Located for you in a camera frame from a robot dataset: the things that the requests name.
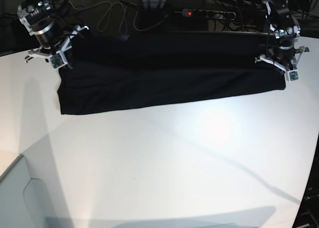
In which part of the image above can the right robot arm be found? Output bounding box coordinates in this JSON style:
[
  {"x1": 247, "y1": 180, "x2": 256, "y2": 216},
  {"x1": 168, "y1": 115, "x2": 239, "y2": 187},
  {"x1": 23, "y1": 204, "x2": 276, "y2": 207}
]
[{"x1": 17, "y1": 0, "x2": 89, "y2": 69}]

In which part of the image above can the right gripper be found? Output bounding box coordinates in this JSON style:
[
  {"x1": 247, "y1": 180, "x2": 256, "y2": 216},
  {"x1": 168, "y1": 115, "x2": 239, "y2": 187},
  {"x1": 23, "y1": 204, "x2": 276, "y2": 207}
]
[{"x1": 17, "y1": 0, "x2": 89, "y2": 63}]

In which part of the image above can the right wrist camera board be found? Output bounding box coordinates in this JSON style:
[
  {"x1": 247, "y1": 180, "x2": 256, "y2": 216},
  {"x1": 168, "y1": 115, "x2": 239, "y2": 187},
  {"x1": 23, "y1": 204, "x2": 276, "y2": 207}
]
[{"x1": 49, "y1": 52, "x2": 68, "y2": 69}]

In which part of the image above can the grey looped cable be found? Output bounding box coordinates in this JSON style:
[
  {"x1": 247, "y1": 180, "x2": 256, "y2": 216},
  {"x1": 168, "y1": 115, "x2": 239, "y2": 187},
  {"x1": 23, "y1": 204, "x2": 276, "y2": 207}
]
[{"x1": 96, "y1": 0, "x2": 166, "y2": 33}]

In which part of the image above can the black power strip red switch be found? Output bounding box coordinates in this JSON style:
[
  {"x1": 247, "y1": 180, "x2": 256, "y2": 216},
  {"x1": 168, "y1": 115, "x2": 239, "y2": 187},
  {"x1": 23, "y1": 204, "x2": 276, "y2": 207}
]
[{"x1": 174, "y1": 8, "x2": 236, "y2": 21}]

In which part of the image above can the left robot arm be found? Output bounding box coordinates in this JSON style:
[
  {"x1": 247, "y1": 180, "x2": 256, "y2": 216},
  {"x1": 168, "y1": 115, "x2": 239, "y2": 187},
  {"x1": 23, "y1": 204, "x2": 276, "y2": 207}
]
[{"x1": 255, "y1": 0, "x2": 309, "y2": 76}]

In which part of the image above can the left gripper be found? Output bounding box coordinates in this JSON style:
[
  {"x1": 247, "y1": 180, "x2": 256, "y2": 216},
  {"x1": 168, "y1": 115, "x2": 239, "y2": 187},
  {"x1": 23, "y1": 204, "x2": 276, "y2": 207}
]
[{"x1": 255, "y1": 25, "x2": 310, "y2": 72}]

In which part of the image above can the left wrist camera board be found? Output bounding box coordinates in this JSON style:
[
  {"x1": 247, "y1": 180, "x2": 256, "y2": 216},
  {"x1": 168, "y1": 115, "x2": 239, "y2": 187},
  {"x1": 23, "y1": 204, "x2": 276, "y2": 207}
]
[{"x1": 287, "y1": 69, "x2": 299, "y2": 82}]

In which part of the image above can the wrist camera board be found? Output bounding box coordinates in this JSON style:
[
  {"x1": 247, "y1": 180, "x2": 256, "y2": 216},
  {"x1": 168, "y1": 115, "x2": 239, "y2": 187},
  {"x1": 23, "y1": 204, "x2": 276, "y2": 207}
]
[
  {"x1": 287, "y1": 69, "x2": 299, "y2": 82},
  {"x1": 49, "y1": 52, "x2": 68, "y2": 69}
]

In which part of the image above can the black T-shirt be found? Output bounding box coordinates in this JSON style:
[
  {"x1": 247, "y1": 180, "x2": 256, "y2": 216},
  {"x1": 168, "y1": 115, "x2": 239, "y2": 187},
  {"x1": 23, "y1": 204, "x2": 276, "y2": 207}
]
[{"x1": 57, "y1": 32, "x2": 286, "y2": 115}]

